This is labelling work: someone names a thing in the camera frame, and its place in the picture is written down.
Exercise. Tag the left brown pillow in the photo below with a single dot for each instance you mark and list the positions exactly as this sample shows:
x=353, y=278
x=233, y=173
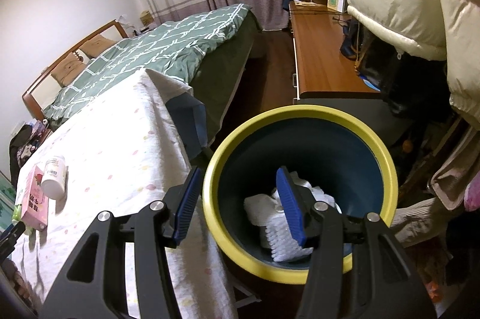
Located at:
x=68, y=69

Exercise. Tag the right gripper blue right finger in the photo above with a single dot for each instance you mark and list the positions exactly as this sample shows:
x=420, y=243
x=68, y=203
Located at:
x=293, y=205

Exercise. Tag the green checked duvet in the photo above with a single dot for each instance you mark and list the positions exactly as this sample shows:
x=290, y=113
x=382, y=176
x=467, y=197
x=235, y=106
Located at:
x=175, y=49

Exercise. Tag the white pill bottle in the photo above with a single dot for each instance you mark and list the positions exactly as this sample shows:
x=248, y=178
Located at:
x=53, y=182

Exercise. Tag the brown pillow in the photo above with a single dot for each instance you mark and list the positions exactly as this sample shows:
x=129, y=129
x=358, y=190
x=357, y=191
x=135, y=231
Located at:
x=68, y=69
x=96, y=46

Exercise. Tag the wooden bed headboard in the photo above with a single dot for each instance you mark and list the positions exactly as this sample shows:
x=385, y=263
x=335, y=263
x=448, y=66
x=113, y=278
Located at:
x=42, y=92

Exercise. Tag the yellow rimmed blue trash bin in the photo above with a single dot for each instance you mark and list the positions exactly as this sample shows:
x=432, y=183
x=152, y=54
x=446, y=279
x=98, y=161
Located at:
x=271, y=165

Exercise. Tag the clothes heap on nightstand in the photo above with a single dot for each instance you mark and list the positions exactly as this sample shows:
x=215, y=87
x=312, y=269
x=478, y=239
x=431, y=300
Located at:
x=24, y=143

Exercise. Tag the white floral tablecloth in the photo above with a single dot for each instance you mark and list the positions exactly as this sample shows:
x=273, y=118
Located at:
x=123, y=151

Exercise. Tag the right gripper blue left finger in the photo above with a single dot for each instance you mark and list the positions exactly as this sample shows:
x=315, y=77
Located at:
x=186, y=200

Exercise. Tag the pink milk carton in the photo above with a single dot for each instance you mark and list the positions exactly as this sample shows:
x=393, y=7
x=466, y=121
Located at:
x=34, y=205

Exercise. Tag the white bubble wrap sheet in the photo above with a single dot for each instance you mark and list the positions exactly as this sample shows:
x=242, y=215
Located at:
x=285, y=221

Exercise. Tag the right brown pillow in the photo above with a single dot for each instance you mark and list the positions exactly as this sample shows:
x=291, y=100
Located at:
x=96, y=46

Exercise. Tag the wooden low cabinet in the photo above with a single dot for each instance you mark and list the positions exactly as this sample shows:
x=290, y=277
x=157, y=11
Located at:
x=321, y=71

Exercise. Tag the tissue box on nightstand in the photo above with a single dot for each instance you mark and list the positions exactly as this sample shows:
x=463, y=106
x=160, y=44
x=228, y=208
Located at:
x=146, y=18

